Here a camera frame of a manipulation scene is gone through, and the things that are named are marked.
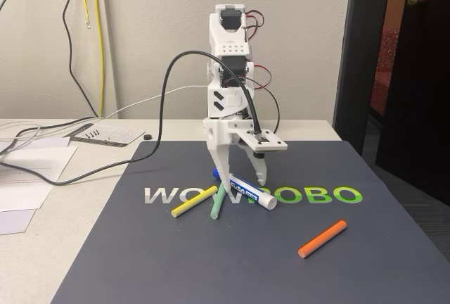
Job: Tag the blue Expo marker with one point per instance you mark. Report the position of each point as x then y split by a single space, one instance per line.
246 191

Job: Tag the green chalk stick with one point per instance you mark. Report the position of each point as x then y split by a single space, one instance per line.
216 205

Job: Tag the yellow chalk stick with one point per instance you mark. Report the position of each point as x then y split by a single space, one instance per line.
190 204

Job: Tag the small black round cap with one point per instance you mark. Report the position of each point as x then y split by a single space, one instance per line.
148 137

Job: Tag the orange chalk stick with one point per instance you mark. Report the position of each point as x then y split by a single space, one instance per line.
321 239

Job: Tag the striped paper sheet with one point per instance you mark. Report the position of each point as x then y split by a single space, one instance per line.
116 133

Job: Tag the grey WOWROBO mat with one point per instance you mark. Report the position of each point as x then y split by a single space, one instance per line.
175 265

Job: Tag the plain white paper sheet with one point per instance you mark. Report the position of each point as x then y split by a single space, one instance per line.
42 143

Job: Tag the white printed paper sheet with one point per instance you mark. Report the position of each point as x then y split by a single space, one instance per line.
31 195

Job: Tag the dark wooden door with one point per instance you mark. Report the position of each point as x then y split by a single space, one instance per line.
422 71

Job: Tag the pale blue-white card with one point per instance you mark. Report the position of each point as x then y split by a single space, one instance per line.
15 221

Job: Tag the white gripper camera module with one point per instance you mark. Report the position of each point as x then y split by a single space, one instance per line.
263 142

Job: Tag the dark door frame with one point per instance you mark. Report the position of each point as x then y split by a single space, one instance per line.
358 54

